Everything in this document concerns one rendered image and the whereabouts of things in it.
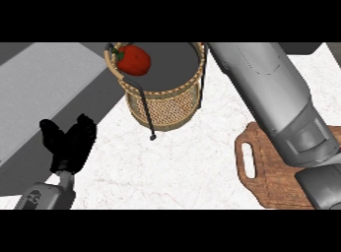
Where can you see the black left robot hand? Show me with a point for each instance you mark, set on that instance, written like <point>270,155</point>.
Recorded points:
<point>72,147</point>

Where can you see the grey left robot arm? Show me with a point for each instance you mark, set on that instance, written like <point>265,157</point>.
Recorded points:
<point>46,196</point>

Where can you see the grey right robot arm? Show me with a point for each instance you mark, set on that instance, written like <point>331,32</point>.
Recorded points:
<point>274,98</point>

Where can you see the wicker tiered basket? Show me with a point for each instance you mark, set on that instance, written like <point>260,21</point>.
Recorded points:
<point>171,105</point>

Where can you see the brown wooden cutting board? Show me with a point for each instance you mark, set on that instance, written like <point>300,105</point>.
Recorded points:
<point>270,170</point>

